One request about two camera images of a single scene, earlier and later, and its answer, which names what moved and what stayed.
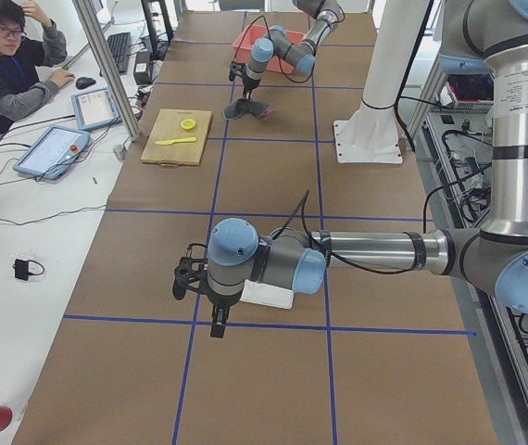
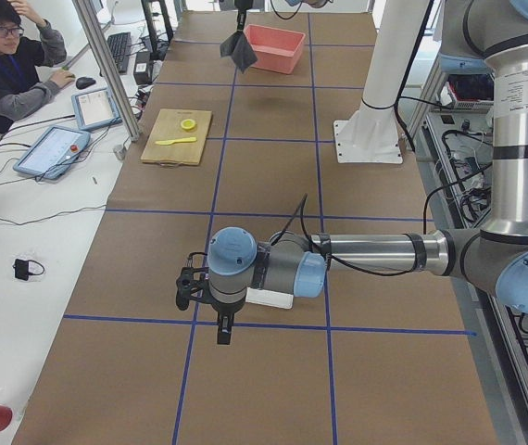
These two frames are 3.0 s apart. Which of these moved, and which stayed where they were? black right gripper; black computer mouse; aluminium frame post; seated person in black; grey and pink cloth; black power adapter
Moved: black right gripper; grey and pink cloth
Stayed: seated person in black; black computer mouse; black power adapter; aluminium frame post
